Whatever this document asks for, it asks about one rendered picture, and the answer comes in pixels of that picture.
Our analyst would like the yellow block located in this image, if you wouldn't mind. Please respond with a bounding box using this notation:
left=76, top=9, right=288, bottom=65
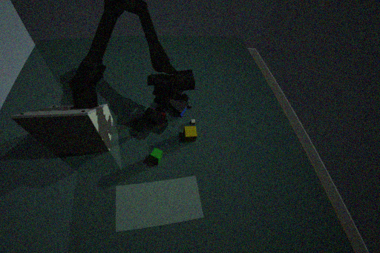
left=183, top=126, right=197, bottom=142

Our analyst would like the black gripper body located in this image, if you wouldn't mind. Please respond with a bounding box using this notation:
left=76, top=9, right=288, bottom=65
left=143, top=83, right=183, bottom=125

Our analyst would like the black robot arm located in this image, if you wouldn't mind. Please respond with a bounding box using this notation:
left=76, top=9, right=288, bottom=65
left=68, top=0, right=195, bottom=115

